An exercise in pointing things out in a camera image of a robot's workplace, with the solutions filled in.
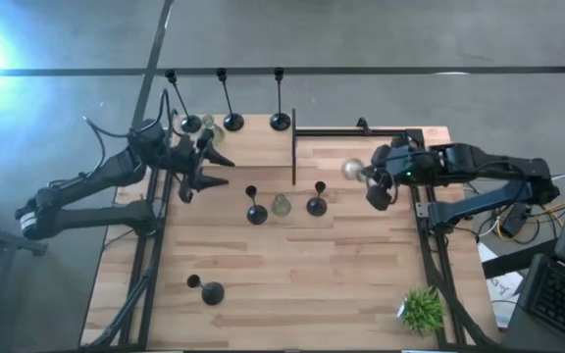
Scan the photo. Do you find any black metal candlestick holder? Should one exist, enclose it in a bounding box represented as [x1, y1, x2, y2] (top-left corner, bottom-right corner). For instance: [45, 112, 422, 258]
[305, 180, 329, 218]
[164, 68, 204, 134]
[185, 274, 226, 307]
[215, 67, 245, 132]
[244, 184, 269, 227]
[269, 67, 292, 132]

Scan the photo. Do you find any black power adapter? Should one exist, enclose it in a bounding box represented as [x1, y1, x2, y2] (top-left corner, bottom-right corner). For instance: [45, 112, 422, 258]
[502, 203, 532, 239]

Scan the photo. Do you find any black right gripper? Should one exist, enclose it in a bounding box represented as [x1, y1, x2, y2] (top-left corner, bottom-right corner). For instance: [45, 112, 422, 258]
[360, 135, 414, 213]

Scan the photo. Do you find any ribbed clear glass candle holder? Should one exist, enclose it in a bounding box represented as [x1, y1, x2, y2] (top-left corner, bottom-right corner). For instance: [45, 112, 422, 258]
[200, 114, 226, 147]
[271, 192, 292, 218]
[340, 157, 368, 181]

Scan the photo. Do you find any black laptop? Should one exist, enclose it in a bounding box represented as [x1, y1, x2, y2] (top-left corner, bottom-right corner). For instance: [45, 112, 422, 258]
[527, 141, 565, 347]

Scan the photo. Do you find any black metal table frame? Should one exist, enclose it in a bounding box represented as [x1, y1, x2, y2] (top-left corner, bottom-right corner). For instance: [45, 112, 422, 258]
[79, 126, 504, 352]

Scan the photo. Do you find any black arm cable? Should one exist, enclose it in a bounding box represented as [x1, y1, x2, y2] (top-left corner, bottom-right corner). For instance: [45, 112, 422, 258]
[81, 88, 172, 163]

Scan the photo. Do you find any yellow cable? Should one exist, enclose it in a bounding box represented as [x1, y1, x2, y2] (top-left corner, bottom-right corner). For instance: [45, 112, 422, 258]
[495, 198, 565, 242]

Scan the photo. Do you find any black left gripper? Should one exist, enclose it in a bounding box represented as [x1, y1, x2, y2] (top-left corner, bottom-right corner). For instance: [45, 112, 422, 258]
[166, 128, 236, 204]

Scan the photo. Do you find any white paper sheet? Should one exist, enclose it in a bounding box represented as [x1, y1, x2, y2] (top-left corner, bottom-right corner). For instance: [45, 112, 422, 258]
[478, 244, 524, 329]

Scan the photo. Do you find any wooden shelf black frame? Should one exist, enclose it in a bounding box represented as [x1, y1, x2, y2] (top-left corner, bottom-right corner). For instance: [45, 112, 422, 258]
[162, 108, 298, 187]

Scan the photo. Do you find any small green artificial plant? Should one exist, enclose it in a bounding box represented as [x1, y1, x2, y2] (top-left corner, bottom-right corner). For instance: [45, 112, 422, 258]
[397, 286, 446, 337]

